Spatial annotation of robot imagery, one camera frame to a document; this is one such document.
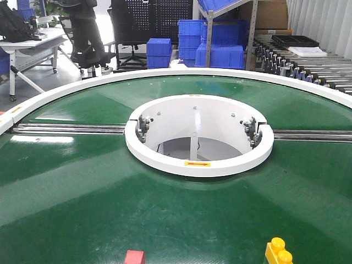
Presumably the yellow toy building block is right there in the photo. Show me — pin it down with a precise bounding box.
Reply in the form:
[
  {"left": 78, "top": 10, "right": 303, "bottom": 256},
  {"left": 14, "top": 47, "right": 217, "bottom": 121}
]
[{"left": 265, "top": 237, "right": 293, "bottom": 264}]

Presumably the roller conveyor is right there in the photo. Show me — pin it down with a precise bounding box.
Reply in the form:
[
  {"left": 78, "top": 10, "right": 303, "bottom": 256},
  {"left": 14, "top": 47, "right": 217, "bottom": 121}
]
[{"left": 254, "top": 35, "right": 351, "bottom": 95}]

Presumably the black office chair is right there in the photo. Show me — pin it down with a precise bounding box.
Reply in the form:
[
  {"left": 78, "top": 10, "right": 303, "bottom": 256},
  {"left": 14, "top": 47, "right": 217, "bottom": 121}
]
[{"left": 107, "top": 5, "right": 147, "bottom": 73}]

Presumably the black plastic tray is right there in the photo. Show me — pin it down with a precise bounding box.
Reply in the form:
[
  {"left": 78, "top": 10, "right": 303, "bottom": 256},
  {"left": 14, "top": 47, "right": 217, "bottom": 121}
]
[{"left": 272, "top": 35, "right": 319, "bottom": 48}]

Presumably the white flat board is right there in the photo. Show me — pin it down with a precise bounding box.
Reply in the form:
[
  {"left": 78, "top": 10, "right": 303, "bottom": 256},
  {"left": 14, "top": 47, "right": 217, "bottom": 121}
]
[{"left": 288, "top": 47, "right": 327, "bottom": 57}]

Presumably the red cube block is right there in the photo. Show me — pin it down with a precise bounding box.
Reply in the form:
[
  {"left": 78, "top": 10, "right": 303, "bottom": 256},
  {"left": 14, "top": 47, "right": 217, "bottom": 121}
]
[{"left": 124, "top": 250, "right": 146, "bottom": 264}]

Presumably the person in dark clothes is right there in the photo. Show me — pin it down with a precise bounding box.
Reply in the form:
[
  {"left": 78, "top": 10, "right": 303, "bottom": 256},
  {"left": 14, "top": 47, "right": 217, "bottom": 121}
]
[{"left": 58, "top": 1, "right": 113, "bottom": 74}]

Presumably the white inner conveyor ring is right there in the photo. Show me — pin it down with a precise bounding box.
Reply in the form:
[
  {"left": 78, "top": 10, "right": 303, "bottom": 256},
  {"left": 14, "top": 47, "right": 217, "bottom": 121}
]
[{"left": 124, "top": 94, "right": 275, "bottom": 178}]

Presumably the black backpack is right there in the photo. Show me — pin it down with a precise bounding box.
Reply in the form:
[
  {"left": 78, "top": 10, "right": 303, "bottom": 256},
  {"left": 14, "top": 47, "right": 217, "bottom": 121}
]
[{"left": 1, "top": 1, "right": 40, "bottom": 42}]

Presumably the white office desk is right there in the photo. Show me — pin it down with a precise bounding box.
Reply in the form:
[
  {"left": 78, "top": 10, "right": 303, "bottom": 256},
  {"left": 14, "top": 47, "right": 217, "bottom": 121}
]
[{"left": 1, "top": 27, "right": 67, "bottom": 102}]

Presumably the grey metal shelf rack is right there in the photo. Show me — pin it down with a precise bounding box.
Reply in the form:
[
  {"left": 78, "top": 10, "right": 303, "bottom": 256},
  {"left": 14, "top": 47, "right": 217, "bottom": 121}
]
[{"left": 197, "top": 0, "right": 259, "bottom": 71}]

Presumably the white outer conveyor rim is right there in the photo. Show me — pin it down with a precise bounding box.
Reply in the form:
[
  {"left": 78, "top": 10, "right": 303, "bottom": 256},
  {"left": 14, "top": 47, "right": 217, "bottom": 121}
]
[{"left": 1, "top": 68, "right": 351, "bottom": 132}]

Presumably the cardboard box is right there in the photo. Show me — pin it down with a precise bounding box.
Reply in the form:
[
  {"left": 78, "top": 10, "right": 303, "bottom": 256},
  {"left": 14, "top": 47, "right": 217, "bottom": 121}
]
[{"left": 255, "top": 1, "right": 288, "bottom": 30}]

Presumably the black pegboard panel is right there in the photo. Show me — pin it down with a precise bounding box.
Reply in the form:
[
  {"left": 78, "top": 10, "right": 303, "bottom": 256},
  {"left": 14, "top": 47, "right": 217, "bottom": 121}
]
[{"left": 110, "top": 0, "right": 193, "bottom": 44}]

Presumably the large blue crate on floor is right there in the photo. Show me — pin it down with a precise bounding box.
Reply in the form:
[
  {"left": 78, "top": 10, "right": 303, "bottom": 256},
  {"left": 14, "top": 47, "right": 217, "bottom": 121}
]
[{"left": 195, "top": 43, "right": 245, "bottom": 69}]

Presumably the tall blue crate stack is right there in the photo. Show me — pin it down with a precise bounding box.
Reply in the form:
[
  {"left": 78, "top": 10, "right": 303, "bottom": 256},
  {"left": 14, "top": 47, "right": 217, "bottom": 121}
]
[{"left": 178, "top": 20, "right": 205, "bottom": 67}]

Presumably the small blue crate stack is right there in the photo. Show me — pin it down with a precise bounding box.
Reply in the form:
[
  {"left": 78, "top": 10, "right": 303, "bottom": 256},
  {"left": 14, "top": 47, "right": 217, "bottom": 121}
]
[{"left": 146, "top": 38, "right": 172, "bottom": 69}]

